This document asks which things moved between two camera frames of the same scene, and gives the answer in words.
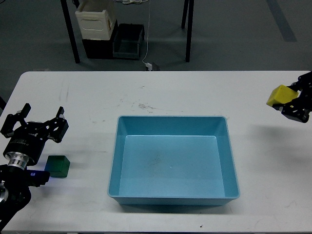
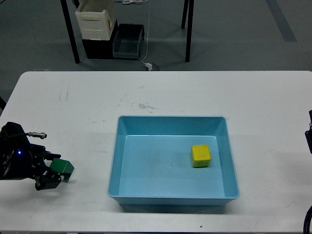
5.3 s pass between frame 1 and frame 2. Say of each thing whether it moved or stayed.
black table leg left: stayed
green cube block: moved
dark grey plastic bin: stayed
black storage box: stayed
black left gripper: moved
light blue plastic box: stayed
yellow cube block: moved
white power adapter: stayed
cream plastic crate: stayed
